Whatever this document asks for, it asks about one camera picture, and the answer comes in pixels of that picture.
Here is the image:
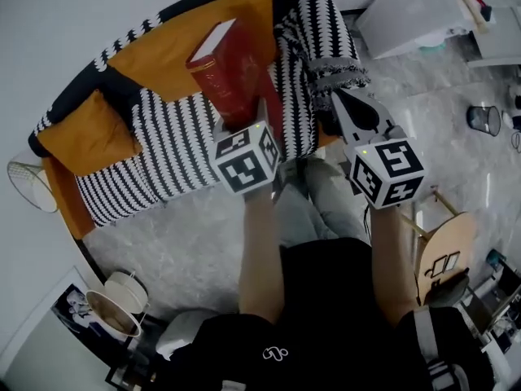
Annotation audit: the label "white cabinet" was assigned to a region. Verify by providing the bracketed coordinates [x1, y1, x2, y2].
[352, 0, 474, 61]

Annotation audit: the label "black and white patterned sofa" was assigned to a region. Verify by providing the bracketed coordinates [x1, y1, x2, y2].
[27, 0, 372, 240]

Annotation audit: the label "patterned fringed throw blanket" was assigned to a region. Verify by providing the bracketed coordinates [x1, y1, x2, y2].
[273, 0, 372, 102]

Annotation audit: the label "round wooden stool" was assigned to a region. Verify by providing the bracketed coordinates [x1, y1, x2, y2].
[400, 188, 478, 305]

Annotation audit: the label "person's right forearm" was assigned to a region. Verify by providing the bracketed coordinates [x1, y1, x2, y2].
[367, 204, 421, 328]

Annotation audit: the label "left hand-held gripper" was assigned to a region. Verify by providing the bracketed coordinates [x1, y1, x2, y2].
[207, 97, 282, 198]

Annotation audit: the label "white lamp shade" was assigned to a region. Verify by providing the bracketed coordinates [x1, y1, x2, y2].
[84, 288, 144, 340]

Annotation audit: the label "red hardcover book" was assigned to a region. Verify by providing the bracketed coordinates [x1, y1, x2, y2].
[185, 18, 286, 138]

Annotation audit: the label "person's grey trousers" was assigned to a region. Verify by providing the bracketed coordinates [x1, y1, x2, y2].
[276, 156, 372, 253]

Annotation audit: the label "grey shoulder strap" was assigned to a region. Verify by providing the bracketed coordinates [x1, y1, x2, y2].
[412, 305, 443, 391]

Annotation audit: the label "person's black shirt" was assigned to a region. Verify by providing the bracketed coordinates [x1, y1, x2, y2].
[153, 236, 498, 391]

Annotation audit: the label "black wire wastebasket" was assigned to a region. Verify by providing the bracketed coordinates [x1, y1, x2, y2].
[466, 103, 502, 138]

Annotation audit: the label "small orange pillow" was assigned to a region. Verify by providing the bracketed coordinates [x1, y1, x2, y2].
[35, 89, 144, 178]

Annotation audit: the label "person's left forearm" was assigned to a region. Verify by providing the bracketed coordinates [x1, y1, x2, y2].
[237, 185, 287, 326]

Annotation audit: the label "large orange pillow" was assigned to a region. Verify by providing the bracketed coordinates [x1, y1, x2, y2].
[107, 0, 278, 102]

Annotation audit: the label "long wooden stick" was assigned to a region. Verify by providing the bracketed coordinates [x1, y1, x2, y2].
[446, 0, 488, 33]

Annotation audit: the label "black and white poster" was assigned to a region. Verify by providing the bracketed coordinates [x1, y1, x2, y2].
[50, 282, 136, 354]

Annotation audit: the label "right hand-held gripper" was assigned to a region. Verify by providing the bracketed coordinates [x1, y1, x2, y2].
[331, 88, 427, 211]

